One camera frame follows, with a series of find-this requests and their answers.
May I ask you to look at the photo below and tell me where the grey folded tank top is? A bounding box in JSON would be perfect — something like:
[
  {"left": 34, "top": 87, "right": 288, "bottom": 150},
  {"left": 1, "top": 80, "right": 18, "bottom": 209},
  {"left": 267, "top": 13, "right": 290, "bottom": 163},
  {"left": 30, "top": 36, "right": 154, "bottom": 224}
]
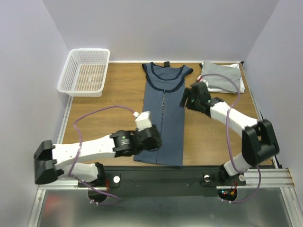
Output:
[{"left": 200, "top": 61, "right": 241, "bottom": 93}]

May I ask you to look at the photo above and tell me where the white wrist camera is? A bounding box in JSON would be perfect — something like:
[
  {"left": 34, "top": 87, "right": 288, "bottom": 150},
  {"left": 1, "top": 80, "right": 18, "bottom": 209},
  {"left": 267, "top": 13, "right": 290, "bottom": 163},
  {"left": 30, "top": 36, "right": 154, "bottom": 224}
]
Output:
[
  {"left": 196, "top": 76, "right": 209, "bottom": 87},
  {"left": 133, "top": 111, "right": 152, "bottom": 131}
]

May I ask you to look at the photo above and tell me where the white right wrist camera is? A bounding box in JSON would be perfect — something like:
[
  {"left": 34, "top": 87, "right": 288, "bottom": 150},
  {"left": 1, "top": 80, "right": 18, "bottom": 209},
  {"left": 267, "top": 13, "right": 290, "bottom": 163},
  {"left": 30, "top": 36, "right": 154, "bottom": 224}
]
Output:
[{"left": 196, "top": 76, "right": 209, "bottom": 87}]

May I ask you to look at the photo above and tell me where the white plastic laundry basket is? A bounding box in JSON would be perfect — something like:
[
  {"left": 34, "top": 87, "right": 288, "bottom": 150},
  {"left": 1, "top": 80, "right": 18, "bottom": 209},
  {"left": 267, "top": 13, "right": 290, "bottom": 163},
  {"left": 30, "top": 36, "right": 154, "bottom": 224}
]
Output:
[{"left": 57, "top": 48, "right": 110, "bottom": 97}]

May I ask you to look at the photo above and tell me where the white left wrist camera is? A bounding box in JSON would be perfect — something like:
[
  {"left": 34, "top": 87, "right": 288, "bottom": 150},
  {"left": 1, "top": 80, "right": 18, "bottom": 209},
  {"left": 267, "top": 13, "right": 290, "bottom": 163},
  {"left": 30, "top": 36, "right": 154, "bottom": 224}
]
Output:
[{"left": 133, "top": 111, "right": 152, "bottom": 131}]

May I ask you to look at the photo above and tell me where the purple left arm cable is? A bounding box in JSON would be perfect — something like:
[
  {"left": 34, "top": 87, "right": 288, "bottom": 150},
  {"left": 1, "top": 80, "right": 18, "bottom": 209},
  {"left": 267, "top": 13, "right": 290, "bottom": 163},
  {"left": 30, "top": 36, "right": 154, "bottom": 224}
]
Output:
[{"left": 68, "top": 105, "right": 134, "bottom": 206}]

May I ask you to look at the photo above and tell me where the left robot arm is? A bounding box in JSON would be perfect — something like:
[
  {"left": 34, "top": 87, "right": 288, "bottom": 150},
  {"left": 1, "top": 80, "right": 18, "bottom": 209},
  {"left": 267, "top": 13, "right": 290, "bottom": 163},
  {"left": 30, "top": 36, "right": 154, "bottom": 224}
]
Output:
[{"left": 34, "top": 125, "right": 162, "bottom": 186}]

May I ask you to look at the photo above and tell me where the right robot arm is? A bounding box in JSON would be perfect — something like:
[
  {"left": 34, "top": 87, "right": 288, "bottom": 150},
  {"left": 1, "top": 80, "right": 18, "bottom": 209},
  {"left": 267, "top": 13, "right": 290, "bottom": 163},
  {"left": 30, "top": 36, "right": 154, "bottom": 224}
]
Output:
[{"left": 180, "top": 82, "right": 280, "bottom": 184}]

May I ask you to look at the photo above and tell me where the blue printed tank top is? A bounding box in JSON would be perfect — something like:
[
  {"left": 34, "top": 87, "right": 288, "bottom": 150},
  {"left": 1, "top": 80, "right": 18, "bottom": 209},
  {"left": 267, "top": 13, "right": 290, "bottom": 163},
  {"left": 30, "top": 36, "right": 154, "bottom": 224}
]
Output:
[{"left": 134, "top": 62, "right": 193, "bottom": 166}]

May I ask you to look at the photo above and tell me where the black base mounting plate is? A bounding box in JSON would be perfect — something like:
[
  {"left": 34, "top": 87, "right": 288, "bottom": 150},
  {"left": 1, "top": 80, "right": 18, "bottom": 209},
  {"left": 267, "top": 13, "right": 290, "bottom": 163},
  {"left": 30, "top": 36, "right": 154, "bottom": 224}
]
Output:
[{"left": 89, "top": 166, "right": 246, "bottom": 197}]

